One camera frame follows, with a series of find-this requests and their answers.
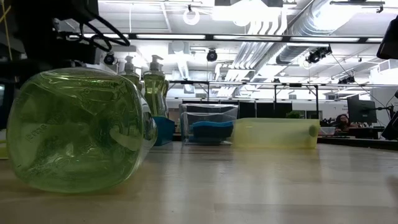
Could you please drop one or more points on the blue wavy sponge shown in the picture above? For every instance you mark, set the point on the blue wavy sponge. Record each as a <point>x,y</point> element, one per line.
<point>211,124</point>

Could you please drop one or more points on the yellow translucent bin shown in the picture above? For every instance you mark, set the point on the yellow translucent bin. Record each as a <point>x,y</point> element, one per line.
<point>276,133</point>

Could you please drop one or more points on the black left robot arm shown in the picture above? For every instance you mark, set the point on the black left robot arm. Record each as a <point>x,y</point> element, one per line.
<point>77,53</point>

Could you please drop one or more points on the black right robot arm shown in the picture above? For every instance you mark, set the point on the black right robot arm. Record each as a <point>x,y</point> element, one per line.
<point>390,40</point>

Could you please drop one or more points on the clear plastic bin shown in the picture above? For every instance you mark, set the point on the clear plastic bin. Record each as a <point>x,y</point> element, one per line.
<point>208,110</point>

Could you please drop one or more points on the blue plastic bin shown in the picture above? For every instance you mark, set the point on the blue plastic bin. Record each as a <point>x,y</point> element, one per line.
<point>163,130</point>

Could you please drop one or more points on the black round ceiling device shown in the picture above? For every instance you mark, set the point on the black round ceiling device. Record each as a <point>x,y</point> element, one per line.
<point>212,56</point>
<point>109,59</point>

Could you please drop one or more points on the overhead light strip bar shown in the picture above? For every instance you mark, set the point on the overhead light strip bar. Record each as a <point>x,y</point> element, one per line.
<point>248,38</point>

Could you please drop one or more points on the green background plant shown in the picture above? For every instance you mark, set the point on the green background plant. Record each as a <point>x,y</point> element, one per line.
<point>293,115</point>

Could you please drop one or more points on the small white tub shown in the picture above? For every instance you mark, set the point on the small white tub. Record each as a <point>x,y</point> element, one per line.
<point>327,130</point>

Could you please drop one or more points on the black ceiling light cluster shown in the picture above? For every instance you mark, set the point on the black ceiling light cluster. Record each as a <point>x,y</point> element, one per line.
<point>317,56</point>

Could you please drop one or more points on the person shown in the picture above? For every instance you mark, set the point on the person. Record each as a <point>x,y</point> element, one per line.
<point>342,121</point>

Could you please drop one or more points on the small black ceiling lights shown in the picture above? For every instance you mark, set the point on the small black ceiling lights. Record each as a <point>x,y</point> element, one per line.
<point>346,80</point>

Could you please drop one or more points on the black computer monitor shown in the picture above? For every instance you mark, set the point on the black computer monitor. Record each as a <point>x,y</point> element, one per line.
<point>362,109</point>

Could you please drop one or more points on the black background table frame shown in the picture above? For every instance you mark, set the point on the black background table frame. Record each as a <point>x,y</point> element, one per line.
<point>295,84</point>

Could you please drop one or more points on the silver ventilation duct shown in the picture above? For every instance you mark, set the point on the silver ventilation duct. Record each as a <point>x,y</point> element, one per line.
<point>295,53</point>

